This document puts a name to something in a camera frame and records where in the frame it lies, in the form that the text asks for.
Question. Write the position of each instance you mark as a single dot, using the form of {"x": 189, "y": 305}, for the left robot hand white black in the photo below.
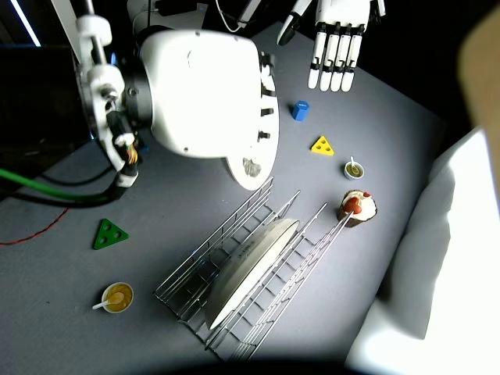
{"x": 340, "y": 15}

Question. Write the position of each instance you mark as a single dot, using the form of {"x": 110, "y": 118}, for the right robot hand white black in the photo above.
{"x": 203, "y": 93}

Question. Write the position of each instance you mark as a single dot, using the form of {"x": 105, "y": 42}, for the white ceramic plate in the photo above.
{"x": 250, "y": 281}
{"x": 269, "y": 156}

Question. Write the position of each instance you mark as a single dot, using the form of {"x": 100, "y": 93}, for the black office chair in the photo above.
{"x": 176, "y": 21}

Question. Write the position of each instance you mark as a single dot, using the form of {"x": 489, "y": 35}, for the blue hexagonal prism block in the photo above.
{"x": 300, "y": 111}

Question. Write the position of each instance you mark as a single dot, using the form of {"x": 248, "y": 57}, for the yellow triangle block three holes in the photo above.
{"x": 322, "y": 147}

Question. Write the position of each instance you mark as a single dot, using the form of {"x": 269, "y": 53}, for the small white spoon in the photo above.
{"x": 352, "y": 162}
{"x": 99, "y": 305}

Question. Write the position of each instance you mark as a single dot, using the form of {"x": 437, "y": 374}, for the beige blurry object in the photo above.
{"x": 484, "y": 70}

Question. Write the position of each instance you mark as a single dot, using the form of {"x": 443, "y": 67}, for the white pillar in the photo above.
{"x": 66, "y": 15}

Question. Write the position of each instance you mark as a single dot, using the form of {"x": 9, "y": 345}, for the small cup green sauce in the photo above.
{"x": 353, "y": 175}

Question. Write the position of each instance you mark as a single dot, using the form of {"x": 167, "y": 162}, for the green triangle block three holes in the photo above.
{"x": 108, "y": 236}

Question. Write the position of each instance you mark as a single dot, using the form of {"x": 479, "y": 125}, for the white LED light strip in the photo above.
{"x": 25, "y": 21}

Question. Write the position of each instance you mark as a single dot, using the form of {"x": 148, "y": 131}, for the toy cream dessert brown cup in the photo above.
{"x": 361, "y": 211}

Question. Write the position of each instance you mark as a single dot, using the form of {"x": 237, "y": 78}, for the small cup orange sauce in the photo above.
{"x": 126, "y": 292}

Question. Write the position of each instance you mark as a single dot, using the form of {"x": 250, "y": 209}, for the white cloth sheet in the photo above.
{"x": 468, "y": 234}

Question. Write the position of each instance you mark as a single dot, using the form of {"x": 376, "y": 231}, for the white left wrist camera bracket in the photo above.
{"x": 379, "y": 8}

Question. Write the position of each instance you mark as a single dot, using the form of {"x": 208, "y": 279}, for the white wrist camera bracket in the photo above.
{"x": 97, "y": 78}
{"x": 379, "y": 8}

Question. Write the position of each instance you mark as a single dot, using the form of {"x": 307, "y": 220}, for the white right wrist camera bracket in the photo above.
{"x": 97, "y": 78}

